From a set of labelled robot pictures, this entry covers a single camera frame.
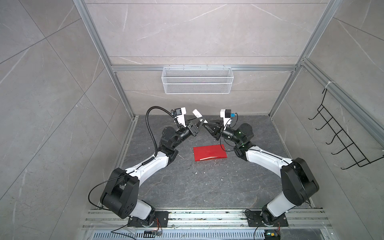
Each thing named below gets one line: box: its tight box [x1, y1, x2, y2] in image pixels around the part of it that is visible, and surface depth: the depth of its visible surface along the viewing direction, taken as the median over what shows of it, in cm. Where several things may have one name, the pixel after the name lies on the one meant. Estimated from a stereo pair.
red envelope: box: [193, 144, 228, 162], surface depth 100 cm
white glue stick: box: [192, 108, 203, 119], surface depth 70 cm
